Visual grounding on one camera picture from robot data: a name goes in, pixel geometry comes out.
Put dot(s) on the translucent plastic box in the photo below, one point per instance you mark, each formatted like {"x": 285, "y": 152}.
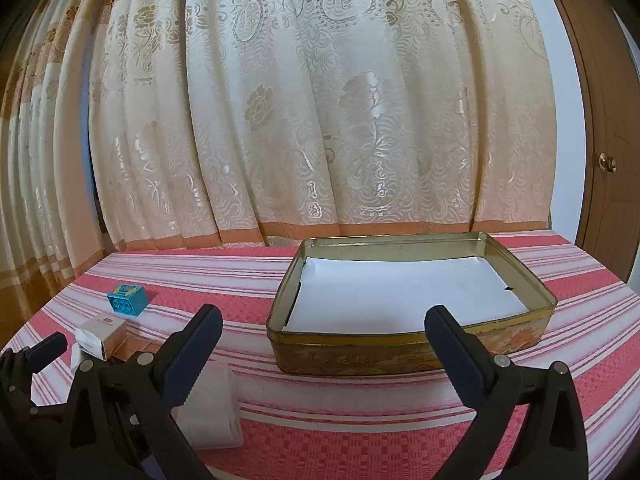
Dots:
{"x": 215, "y": 415}

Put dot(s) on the brown wooden door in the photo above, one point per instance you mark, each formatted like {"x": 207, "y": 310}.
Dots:
{"x": 605, "y": 110}

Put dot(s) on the gold metal tin box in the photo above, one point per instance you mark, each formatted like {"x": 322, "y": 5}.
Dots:
{"x": 350, "y": 357}

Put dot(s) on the pink striped bedspread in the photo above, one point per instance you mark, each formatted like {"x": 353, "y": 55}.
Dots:
{"x": 350, "y": 410}

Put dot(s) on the white charger plug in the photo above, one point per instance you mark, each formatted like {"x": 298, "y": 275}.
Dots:
{"x": 76, "y": 357}

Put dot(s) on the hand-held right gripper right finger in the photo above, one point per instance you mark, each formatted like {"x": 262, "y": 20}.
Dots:
{"x": 457, "y": 360}

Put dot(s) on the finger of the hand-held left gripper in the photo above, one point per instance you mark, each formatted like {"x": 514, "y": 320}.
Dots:
{"x": 47, "y": 347}

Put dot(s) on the brass door knob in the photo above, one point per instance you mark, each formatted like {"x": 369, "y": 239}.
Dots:
{"x": 608, "y": 162}

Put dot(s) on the small white carton box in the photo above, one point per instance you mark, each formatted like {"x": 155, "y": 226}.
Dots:
{"x": 100, "y": 335}

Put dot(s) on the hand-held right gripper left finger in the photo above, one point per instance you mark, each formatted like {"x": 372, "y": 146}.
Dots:
{"x": 192, "y": 360}

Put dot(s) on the white paper lining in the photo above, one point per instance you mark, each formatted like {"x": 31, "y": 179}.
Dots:
{"x": 400, "y": 295}

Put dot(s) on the brown wooden block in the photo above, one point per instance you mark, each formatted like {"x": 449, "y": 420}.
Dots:
{"x": 135, "y": 345}

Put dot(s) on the blue toy brick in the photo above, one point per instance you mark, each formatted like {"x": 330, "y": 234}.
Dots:
{"x": 125, "y": 302}

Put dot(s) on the cream floral patterned curtain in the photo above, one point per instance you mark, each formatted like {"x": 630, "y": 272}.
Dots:
{"x": 300, "y": 110}

